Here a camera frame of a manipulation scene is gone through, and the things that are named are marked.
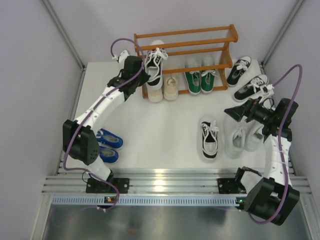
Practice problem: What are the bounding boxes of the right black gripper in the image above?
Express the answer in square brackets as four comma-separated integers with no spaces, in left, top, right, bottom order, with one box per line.
[224,96,276,125]

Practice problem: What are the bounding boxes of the beige sneaker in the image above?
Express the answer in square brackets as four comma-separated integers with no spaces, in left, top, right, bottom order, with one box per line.
[163,73,179,101]
[147,88,163,103]

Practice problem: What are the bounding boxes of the black white-striped sneaker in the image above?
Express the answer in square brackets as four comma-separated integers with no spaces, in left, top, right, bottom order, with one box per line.
[145,47,168,91]
[200,116,220,163]

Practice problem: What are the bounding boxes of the green sneaker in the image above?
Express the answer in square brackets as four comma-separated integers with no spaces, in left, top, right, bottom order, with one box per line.
[200,55,216,94]
[184,57,201,95]

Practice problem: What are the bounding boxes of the blue sneaker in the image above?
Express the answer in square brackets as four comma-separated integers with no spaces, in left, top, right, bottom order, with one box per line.
[99,144,119,164]
[96,128,124,150]

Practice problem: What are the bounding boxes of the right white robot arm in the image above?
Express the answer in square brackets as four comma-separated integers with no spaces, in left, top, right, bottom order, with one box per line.
[224,97,300,226]

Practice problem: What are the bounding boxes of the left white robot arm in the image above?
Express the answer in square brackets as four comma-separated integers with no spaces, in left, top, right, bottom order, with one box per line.
[62,55,150,193]

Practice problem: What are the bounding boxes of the orange wooden shoe shelf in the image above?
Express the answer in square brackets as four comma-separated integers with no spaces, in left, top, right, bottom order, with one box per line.
[133,24,239,91]

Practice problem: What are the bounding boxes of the white sneaker left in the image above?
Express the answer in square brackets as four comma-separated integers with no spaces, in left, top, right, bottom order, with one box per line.
[224,115,246,159]

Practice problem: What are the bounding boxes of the white sneaker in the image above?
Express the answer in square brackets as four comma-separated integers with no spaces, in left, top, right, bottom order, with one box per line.
[224,115,246,159]
[244,121,264,152]

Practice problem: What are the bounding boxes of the white sneaker right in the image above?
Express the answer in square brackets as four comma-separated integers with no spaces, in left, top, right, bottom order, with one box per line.
[244,121,264,152]

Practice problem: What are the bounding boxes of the black canvas sneaker near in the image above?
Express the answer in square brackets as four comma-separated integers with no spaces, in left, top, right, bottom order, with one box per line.
[233,74,269,102]

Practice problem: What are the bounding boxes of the black canvas sneaker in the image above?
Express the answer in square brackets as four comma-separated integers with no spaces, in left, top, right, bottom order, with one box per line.
[233,74,269,102]
[227,55,252,87]

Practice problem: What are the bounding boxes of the black canvas sneaker far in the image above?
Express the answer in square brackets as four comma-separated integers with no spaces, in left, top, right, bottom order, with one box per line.
[227,55,252,87]

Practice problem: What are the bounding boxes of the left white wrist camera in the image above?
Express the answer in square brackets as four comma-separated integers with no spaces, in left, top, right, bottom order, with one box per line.
[112,49,130,63]

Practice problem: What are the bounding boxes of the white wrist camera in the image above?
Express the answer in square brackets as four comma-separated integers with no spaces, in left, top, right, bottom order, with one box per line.
[259,84,275,102]
[112,49,130,63]

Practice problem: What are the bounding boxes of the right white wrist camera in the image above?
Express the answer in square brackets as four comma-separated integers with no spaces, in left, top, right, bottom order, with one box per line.
[259,84,275,102]

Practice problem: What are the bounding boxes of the aluminium rail base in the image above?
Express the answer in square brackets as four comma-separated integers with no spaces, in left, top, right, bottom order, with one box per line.
[41,167,312,198]

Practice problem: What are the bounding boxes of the right aluminium frame post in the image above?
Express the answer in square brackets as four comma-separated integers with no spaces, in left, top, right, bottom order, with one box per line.
[259,0,307,70]

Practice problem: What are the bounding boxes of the aluminium frame post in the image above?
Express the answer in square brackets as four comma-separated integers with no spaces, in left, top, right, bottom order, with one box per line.
[259,0,307,70]
[39,0,86,71]

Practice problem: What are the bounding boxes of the left aluminium frame post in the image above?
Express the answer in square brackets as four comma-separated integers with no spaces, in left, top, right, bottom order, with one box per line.
[39,0,86,71]

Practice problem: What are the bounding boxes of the perforated cable duct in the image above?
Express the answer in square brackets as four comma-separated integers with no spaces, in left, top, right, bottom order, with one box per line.
[51,195,246,207]

